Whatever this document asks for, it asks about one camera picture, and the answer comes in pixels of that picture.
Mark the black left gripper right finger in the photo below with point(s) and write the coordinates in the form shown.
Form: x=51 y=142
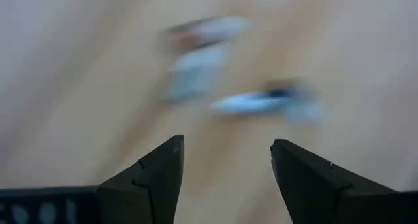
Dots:
x=313 y=191

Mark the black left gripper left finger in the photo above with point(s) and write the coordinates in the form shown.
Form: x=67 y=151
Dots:
x=150 y=191

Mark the small white-capped dropper bottle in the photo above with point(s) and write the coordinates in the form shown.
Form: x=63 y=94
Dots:
x=199 y=73
x=248 y=103

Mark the small red-brown dropper bottle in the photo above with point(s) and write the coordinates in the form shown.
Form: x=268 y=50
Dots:
x=209 y=31

